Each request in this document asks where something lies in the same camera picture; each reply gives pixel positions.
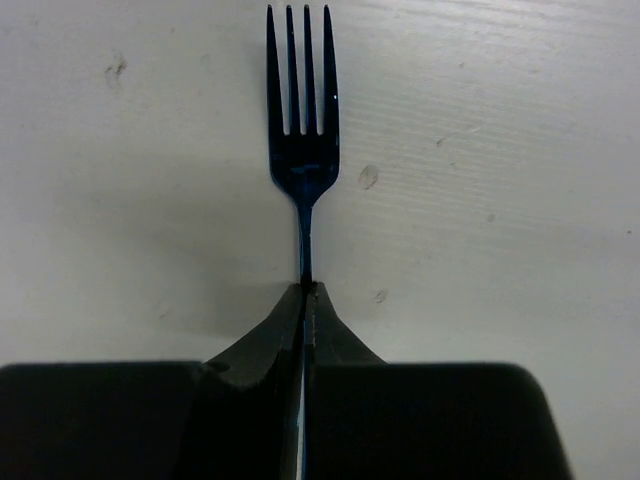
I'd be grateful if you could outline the blue metal fork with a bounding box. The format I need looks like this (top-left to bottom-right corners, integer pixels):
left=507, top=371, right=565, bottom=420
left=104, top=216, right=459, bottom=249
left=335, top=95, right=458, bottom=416
left=266, top=6, right=340, bottom=479

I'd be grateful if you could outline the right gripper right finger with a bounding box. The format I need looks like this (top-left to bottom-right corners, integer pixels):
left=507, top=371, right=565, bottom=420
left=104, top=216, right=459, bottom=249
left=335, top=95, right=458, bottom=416
left=305, top=282, right=385, bottom=479

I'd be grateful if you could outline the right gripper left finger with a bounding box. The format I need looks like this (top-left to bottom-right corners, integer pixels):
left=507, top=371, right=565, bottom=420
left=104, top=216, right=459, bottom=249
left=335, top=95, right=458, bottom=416
left=207, top=284, right=306, bottom=479

